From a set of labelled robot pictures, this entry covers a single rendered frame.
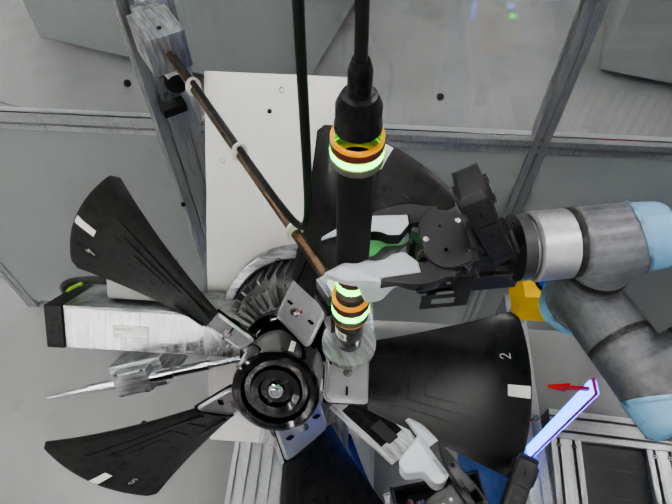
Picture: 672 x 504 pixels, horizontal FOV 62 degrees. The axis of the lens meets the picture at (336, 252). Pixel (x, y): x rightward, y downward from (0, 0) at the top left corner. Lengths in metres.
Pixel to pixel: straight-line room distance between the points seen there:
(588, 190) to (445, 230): 1.08
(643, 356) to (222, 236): 0.67
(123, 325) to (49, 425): 1.32
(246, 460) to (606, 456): 1.11
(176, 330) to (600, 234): 0.65
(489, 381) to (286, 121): 0.52
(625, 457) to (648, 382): 1.33
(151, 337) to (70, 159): 0.83
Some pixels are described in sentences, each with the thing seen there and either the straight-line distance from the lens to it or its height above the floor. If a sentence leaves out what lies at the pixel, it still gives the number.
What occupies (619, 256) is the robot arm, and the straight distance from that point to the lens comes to 0.63.
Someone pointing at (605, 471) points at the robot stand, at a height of 0.21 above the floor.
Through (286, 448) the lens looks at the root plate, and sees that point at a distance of 0.86.
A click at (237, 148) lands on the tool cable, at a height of 1.38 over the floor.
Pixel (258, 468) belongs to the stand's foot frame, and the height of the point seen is 0.08.
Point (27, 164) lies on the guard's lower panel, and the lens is 1.78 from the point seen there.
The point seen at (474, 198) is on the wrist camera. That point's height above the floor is 1.57.
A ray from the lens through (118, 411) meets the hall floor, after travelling 2.19.
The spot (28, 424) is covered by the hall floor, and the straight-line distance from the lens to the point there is 2.31.
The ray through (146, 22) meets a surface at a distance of 1.06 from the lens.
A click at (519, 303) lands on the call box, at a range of 1.09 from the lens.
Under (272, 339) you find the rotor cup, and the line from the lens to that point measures 0.78.
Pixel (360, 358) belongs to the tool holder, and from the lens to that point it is 0.72.
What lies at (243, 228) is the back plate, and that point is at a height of 1.16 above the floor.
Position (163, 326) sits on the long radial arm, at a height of 1.13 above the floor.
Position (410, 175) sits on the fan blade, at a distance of 0.72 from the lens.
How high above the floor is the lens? 1.94
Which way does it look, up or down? 55 degrees down
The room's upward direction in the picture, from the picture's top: straight up
